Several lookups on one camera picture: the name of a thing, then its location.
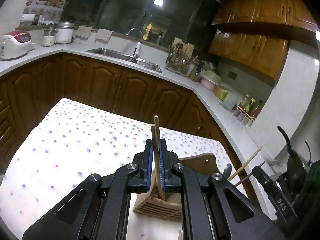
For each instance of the small glass jar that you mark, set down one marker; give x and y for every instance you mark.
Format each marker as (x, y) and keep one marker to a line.
(49, 37)

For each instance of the hanging dish cloth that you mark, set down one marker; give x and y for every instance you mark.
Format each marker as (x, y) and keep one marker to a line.
(83, 32)
(103, 36)

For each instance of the wooden upper cabinets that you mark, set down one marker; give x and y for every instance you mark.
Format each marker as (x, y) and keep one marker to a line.
(257, 33)

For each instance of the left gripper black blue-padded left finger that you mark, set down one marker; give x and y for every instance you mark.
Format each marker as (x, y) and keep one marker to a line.
(98, 208)

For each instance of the white red rice cooker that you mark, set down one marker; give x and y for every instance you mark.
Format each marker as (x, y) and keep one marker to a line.
(15, 44)

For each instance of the chrome faucet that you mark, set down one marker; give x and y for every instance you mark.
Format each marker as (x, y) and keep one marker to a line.
(138, 40)

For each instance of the yellow bottle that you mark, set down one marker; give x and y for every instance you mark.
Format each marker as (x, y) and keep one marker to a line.
(148, 32)

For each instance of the wire dish rack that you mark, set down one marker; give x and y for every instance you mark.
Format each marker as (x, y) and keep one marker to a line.
(180, 57)

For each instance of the condiment bottles rack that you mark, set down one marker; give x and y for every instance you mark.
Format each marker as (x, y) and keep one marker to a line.
(247, 110)

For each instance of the yellow container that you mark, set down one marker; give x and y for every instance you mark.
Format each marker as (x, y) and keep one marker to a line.
(221, 92)

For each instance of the white floral tablecloth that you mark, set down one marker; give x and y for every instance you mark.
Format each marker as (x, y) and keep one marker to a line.
(73, 141)

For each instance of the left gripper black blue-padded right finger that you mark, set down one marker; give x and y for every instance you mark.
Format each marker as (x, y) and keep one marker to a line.
(212, 208)

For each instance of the metal spoon in holder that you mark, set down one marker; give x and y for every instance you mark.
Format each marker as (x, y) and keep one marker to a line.
(227, 171)

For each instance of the wooden slatted utensil holder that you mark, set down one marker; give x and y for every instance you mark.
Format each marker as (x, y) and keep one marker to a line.
(150, 204)

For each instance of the dark wooden lower cabinets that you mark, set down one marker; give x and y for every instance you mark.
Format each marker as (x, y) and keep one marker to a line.
(32, 89)

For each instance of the steel kitchen sink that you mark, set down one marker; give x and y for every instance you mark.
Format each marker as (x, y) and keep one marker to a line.
(128, 58)

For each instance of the green pink stacked bowls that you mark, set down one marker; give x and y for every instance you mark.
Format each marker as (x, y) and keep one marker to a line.
(210, 80)

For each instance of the black wok pan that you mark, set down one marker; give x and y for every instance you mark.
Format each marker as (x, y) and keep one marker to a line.
(301, 176)

